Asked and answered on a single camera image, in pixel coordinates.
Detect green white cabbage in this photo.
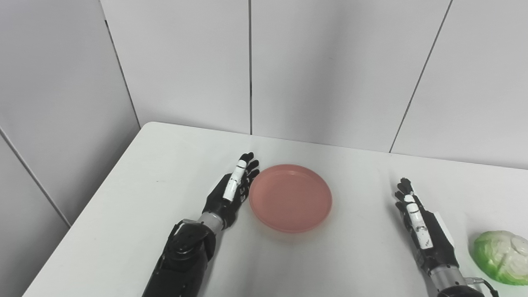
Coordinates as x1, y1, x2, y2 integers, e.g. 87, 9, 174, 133
473, 230, 528, 286

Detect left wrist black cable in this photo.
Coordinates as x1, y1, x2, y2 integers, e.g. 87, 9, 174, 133
167, 219, 199, 248

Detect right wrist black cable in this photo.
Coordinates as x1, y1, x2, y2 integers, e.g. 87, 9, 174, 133
466, 277, 500, 297

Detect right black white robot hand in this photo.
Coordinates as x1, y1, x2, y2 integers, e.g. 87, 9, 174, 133
394, 178, 460, 273

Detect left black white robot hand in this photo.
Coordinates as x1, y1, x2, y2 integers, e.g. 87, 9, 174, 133
202, 152, 260, 229

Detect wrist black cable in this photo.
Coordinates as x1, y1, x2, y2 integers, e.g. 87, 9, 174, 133
466, 277, 500, 297
167, 219, 199, 248

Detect pink round plate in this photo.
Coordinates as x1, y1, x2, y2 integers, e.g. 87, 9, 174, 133
249, 164, 333, 233

